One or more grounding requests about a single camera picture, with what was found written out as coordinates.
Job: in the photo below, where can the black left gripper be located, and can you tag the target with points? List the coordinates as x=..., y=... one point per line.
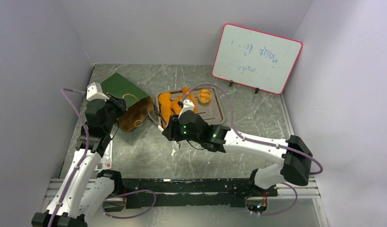
x=118, y=104

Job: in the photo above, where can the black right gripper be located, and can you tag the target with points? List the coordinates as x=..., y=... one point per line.
x=171, y=132

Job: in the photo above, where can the orange fake croissant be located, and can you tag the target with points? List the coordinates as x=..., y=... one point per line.
x=175, y=105

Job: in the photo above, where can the silver metal tray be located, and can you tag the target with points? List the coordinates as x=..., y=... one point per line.
x=212, y=112

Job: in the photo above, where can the long orange fake baguette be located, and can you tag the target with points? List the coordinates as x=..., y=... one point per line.
x=191, y=97

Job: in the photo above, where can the round orange fake bun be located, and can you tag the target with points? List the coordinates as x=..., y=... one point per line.
x=204, y=96

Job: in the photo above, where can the orange fake bread loaf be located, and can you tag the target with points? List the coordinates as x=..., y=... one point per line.
x=166, y=106

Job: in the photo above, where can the green brown paper bag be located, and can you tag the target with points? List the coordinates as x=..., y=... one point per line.
x=138, y=102

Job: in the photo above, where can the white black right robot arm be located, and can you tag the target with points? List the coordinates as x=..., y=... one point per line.
x=291, y=158

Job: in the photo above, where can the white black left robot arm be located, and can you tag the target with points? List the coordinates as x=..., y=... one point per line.
x=73, y=205

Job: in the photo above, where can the white plastic packet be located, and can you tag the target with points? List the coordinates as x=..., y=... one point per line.
x=106, y=161

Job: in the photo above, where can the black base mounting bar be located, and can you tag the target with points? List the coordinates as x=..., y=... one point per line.
x=146, y=198

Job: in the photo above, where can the red framed whiteboard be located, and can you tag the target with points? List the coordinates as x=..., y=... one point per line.
x=255, y=59

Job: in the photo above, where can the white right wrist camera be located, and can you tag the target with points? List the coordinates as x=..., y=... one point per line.
x=187, y=105

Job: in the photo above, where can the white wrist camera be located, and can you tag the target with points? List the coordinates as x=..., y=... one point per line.
x=187, y=105
x=94, y=91

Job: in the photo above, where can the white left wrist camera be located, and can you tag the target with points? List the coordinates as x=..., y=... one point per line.
x=94, y=91

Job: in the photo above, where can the aluminium frame rail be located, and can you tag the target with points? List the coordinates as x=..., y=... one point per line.
x=231, y=186

